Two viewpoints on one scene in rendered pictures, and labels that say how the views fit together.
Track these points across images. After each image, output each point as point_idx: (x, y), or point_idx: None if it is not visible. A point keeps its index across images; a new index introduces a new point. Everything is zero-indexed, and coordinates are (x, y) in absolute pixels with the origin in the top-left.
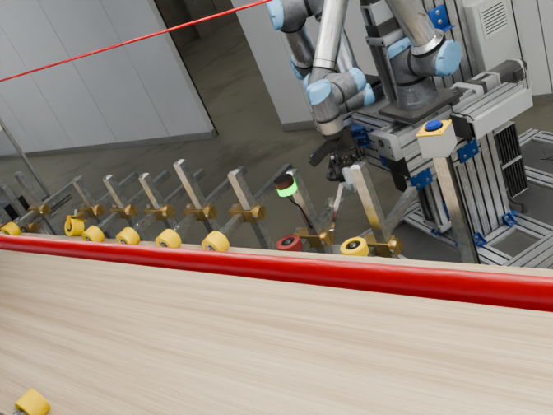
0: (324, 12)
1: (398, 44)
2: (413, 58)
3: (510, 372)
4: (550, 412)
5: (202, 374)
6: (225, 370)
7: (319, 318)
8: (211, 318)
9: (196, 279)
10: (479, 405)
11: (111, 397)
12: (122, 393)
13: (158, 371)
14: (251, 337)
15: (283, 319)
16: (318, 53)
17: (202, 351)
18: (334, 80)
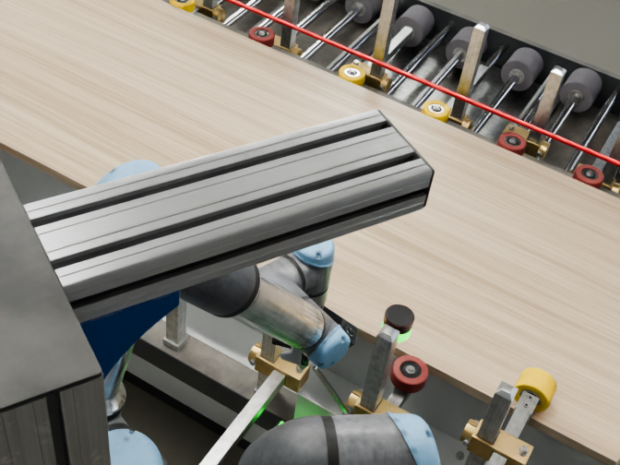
0: (276, 282)
1: (135, 445)
2: (122, 418)
3: (201, 140)
4: (189, 114)
5: (475, 214)
6: (449, 211)
7: (353, 233)
8: (493, 279)
9: (550, 358)
10: (231, 128)
11: (578, 221)
12: (566, 222)
13: (533, 232)
14: (430, 237)
15: (396, 245)
16: (305, 301)
17: (487, 240)
18: (285, 263)
